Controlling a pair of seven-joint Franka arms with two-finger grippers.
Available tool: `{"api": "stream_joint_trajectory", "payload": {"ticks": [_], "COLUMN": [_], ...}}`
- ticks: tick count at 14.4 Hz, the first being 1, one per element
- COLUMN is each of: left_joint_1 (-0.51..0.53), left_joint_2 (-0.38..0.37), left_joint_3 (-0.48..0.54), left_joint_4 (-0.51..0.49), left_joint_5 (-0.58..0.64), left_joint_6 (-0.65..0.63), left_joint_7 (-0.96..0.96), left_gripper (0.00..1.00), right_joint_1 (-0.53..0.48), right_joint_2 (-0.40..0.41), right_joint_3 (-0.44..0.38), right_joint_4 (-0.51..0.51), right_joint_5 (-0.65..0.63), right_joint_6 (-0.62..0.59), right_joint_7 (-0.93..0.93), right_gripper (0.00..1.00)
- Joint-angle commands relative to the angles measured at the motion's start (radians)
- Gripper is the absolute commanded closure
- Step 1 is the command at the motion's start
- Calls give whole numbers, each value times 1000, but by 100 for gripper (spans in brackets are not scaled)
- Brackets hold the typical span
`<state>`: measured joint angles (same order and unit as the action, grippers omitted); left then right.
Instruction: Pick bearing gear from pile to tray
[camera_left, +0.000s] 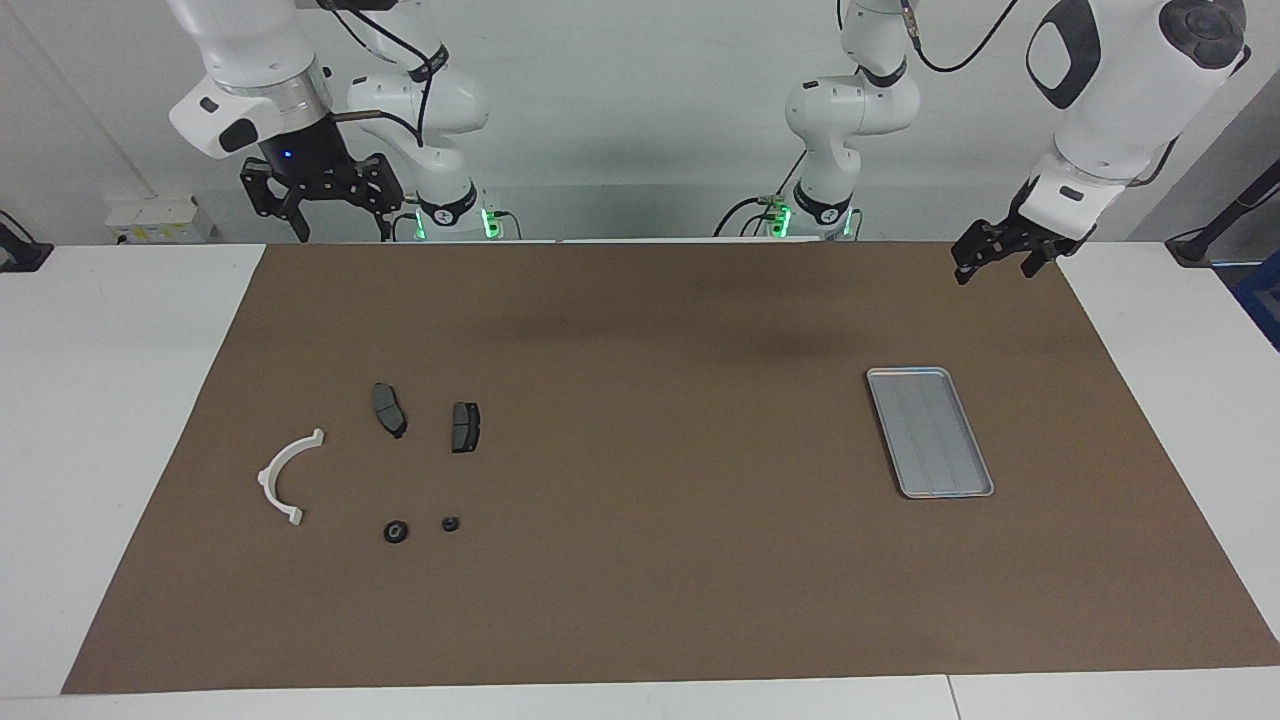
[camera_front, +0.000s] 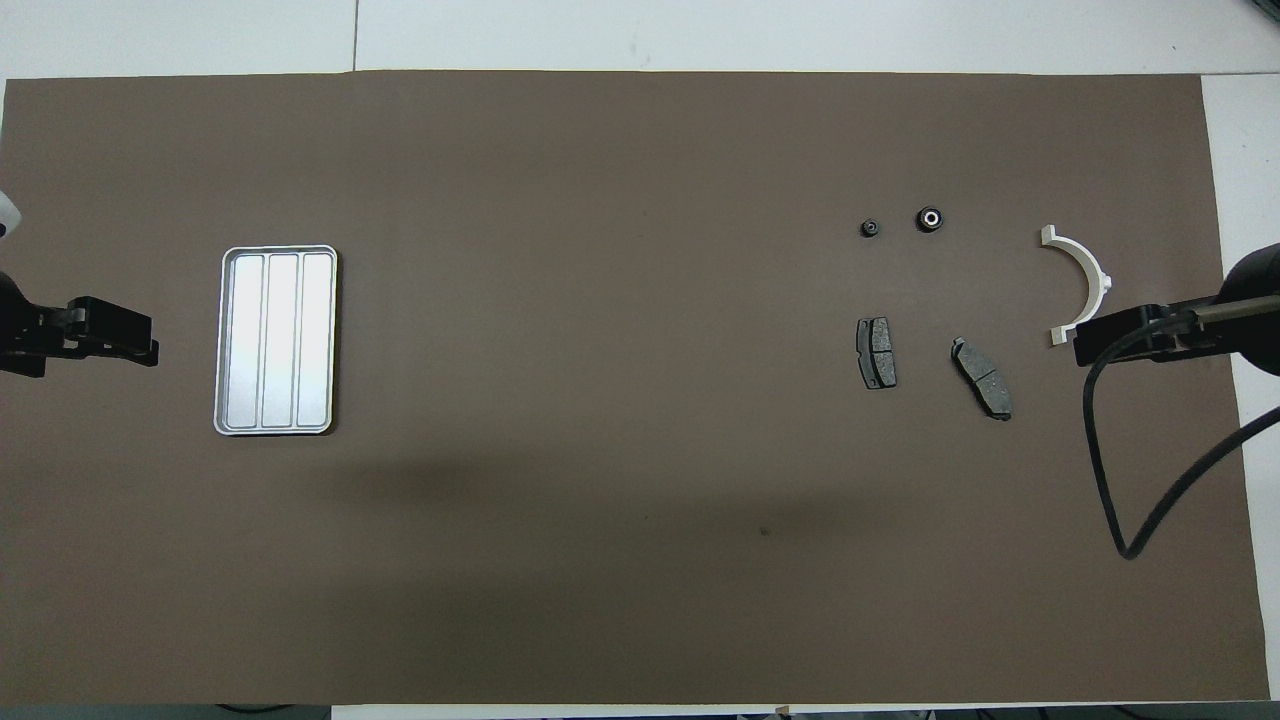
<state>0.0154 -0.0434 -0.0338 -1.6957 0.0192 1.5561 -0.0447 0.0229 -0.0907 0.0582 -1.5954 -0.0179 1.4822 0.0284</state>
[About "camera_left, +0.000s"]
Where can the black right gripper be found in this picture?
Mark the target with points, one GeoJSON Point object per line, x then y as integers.
{"type": "Point", "coordinates": [295, 155]}

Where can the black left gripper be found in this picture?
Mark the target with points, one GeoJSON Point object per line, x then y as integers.
{"type": "Point", "coordinates": [1030, 232]}

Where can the large black bearing gear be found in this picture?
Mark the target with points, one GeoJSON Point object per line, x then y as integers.
{"type": "Point", "coordinates": [390, 535]}

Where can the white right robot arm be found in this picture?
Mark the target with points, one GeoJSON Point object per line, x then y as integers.
{"type": "Point", "coordinates": [250, 50]}

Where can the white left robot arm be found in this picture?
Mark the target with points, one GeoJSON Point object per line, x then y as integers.
{"type": "Point", "coordinates": [1120, 70]}

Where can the silver metal tray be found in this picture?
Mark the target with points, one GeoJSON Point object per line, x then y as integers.
{"type": "Point", "coordinates": [930, 430]}

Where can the white power strip box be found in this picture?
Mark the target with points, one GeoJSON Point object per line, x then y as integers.
{"type": "Point", "coordinates": [160, 220]}

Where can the long dark grey brake pad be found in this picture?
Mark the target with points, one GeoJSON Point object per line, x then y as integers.
{"type": "Point", "coordinates": [388, 410]}

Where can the blue crate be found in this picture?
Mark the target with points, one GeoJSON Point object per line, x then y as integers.
{"type": "Point", "coordinates": [1265, 300]}

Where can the short dark grey brake pad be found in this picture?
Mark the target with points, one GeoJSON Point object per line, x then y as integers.
{"type": "Point", "coordinates": [465, 427]}

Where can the black table clamp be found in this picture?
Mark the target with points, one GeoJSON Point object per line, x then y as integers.
{"type": "Point", "coordinates": [25, 257]}

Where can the brown table mat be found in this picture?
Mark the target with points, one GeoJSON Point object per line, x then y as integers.
{"type": "Point", "coordinates": [650, 560]}

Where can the white curved plastic bracket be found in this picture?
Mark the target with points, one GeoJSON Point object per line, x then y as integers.
{"type": "Point", "coordinates": [266, 482]}

